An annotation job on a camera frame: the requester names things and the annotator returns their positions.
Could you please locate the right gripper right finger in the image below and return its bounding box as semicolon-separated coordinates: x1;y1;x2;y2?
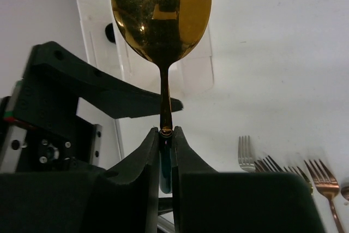
172;127;324;232

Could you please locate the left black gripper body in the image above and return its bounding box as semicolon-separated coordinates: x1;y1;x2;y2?
1;80;102;173

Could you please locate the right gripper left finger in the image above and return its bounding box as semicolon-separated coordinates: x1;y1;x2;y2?
1;128;159;232

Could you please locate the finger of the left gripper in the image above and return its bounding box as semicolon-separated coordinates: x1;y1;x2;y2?
16;40;184;120

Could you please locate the black spoon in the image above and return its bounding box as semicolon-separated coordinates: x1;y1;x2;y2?
105;23;116;44

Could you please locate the gold spoon green handle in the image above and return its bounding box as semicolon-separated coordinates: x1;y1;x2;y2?
111;0;212;194

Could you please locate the silver fork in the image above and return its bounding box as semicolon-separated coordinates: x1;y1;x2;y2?
238;136;256;172

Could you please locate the rose gold fork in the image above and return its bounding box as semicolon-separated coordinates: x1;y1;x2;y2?
304;159;345;233

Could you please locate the white divided utensil tray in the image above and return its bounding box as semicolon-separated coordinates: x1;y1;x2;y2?
76;0;214;98

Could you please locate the small copper spoon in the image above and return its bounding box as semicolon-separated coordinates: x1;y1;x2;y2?
341;185;349;201

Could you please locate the gold fork green handle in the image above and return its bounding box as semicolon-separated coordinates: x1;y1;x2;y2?
284;166;314;193

